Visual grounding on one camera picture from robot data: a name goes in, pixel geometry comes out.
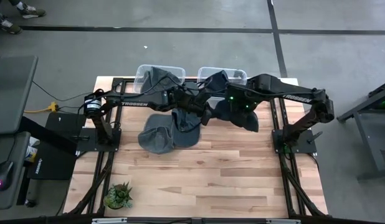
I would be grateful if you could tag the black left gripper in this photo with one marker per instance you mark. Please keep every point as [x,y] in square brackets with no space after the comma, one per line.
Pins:
[186,101]

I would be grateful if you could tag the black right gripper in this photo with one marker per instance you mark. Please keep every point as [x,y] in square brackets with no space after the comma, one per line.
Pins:
[239,102]

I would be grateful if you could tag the blue-grey baseball cap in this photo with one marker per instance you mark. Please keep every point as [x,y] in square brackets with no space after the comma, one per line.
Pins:
[186,133]

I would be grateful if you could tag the black baseball cap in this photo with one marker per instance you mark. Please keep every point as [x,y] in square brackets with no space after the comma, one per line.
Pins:
[222,79]

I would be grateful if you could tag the dark grey baseball cap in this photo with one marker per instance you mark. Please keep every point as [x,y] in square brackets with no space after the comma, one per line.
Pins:
[155,137]

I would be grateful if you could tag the light grey baseball cap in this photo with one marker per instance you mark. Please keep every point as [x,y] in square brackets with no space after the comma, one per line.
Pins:
[158,79]

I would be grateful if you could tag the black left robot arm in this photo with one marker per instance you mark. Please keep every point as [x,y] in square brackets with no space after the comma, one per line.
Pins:
[133,104]

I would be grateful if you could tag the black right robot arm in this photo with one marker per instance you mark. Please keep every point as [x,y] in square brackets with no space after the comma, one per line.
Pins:
[289,93]

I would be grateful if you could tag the clear plastic storage bin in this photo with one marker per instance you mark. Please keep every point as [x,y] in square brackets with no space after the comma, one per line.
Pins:
[236,74]
[177,71]

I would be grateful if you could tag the potted succulent plant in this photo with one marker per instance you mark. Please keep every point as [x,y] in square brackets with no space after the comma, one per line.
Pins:
[119,196]

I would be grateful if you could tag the black metal cart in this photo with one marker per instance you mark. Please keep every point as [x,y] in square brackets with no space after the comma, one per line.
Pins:
[370,137]

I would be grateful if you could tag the black controller box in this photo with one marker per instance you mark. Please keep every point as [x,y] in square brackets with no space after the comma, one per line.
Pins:
[55,165]

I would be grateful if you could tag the white printed container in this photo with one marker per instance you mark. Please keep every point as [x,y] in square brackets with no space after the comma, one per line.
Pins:
[31,152]

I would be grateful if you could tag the grey desk with mouse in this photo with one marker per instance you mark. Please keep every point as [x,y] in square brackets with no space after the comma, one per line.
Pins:
[21,146]

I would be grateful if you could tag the grey desk panel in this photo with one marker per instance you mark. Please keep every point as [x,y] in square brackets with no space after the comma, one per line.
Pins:
[12,93]

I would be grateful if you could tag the person's shoe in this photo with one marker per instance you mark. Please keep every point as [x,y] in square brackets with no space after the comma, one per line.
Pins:
[32,12]
[12,27]

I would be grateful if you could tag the black computer mouse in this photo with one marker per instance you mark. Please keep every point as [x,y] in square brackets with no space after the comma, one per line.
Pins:
[4,174]

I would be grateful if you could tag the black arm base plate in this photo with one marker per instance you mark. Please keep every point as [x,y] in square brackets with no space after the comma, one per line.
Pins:
[307,146]
[86,146]

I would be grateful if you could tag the black metal table frame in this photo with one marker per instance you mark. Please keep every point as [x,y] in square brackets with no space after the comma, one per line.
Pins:
[100,165]

